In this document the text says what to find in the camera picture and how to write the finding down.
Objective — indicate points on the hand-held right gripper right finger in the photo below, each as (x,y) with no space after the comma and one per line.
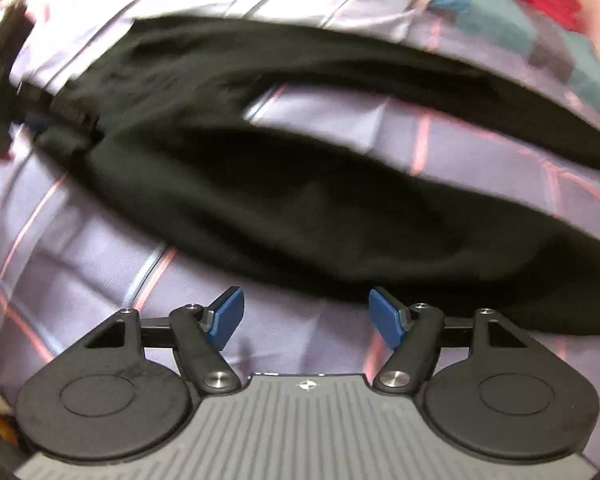
(386,315)

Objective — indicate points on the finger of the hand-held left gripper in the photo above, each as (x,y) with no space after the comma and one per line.
(62,112)

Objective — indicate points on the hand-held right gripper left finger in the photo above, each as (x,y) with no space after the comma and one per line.
(227,312)

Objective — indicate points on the black pants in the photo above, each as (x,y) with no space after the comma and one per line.
(280,210)

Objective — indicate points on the plaid bed sheet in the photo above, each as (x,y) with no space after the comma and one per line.
(307,122)

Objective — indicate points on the teal patterned cloth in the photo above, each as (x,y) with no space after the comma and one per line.
(500,25)

